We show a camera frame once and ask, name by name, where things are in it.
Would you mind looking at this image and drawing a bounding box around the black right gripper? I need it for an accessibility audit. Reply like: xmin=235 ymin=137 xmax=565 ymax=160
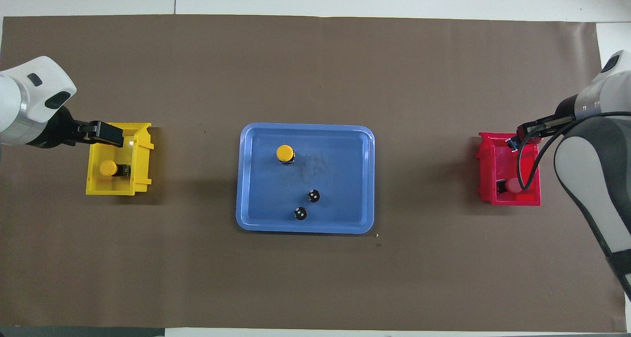
xmin=507 ymin=96 xmax=580 ymax=153

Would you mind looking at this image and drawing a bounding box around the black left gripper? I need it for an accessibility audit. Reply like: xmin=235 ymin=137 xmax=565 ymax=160
xmin=30 ymin=105 xmax=124 ymax=149

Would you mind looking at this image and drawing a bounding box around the red plastic bin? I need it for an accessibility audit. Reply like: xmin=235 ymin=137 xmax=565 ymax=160
xmin=476 ymin=132 xmax=541 ymax=207

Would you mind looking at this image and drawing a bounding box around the yellow plastic bin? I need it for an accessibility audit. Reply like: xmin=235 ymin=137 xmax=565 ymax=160
xmin=86 ymin=122 xmax=154 ymax=196

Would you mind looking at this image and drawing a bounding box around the blue plastic tray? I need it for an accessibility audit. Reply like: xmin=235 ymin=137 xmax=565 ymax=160
xmin=236 ymin=123 xmax=375 ymax=235

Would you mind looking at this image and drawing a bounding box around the brown paper table mat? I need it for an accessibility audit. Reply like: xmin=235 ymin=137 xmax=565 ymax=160
xmin=0 ymin=14 xmax=627 ymax=333

